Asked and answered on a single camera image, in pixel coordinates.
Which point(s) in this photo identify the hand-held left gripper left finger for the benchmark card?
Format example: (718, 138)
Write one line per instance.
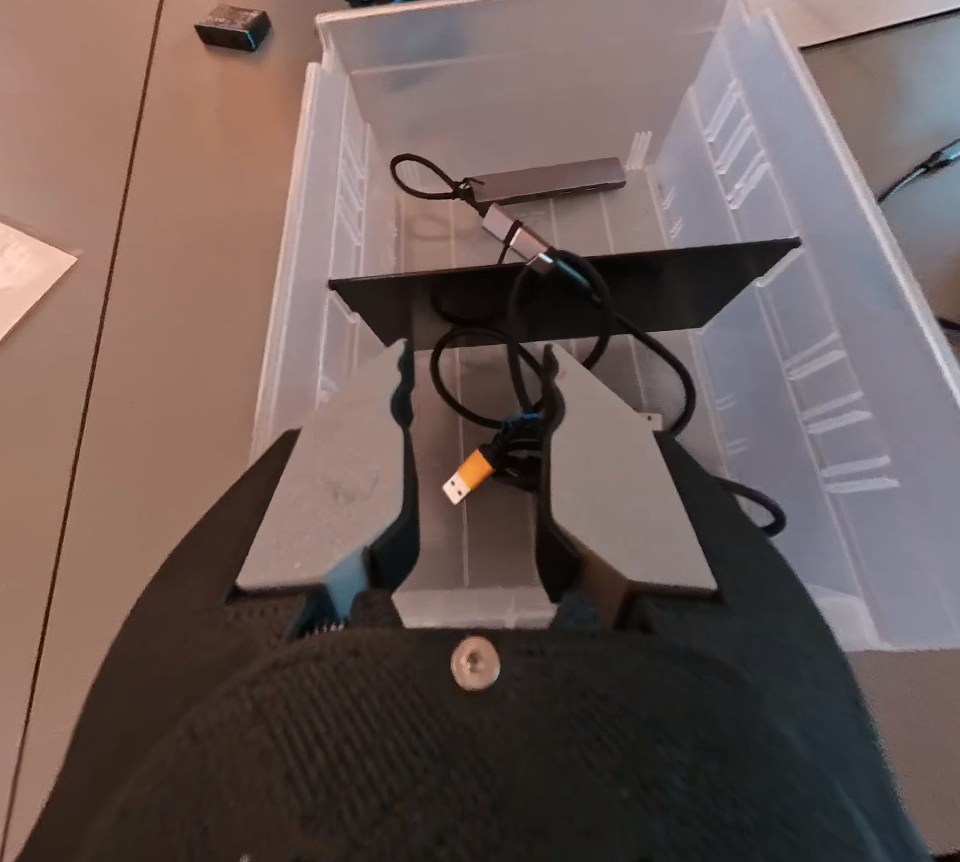
(330, 494)

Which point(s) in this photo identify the white paper sheet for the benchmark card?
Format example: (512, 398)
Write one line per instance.
(26, 269)

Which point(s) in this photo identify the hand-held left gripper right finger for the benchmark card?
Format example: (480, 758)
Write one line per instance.
(622, 502)

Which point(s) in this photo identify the clear plastic bin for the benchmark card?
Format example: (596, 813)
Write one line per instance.
(525, 74)

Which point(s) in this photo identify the black bin divider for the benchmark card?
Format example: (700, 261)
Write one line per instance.
(660, 284)

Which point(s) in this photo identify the small black battery box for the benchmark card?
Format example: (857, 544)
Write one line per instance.
(232, 26)

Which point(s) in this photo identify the grey usb hub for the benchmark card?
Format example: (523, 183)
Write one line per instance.
(555, 176)

